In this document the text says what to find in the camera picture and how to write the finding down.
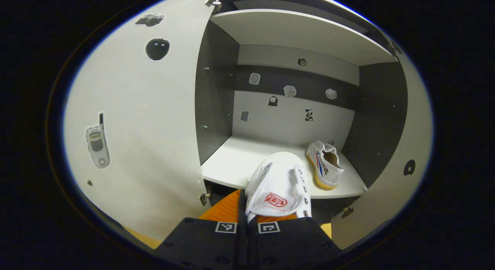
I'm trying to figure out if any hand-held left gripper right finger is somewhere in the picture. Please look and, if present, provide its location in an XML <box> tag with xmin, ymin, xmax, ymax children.
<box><xmin>247</xmin><ymin>212</ymin><xmax>343</xmax><ymax>268</ymax></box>

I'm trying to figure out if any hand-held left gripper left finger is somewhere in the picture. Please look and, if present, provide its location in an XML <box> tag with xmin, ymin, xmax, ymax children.
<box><xmin>155</xmin><ymin>189</ymin><xmax>247</xmax><ymax>268</ymax></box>

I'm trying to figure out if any white canvas shoe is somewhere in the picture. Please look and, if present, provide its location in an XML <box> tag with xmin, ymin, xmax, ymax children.
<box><xmin>245</xmin><ymin>152</ymin><xmax>312</xmax><ymax>224</ymax></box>
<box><xmin>306</xmin><ymin>140</ymin><xmax>345</xmax><ymax>190</ymax></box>

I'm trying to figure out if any white shoe cabinet door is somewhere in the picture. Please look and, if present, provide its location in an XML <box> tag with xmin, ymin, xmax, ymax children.
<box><xmin>63</xmin><ymin>0</ymin><xmax>223</xmax><ymax>242</ymax></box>
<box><xmin>331</xmin><ymin>50</ymin><xmax>434</xmax><ymax>250</ymax></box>

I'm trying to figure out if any white and grey shoe cabinet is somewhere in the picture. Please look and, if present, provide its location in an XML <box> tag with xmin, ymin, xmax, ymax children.
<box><xmin>195</xmin><ymin>0</ymin><xmax>409</xmax><ymax>221</ymax></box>

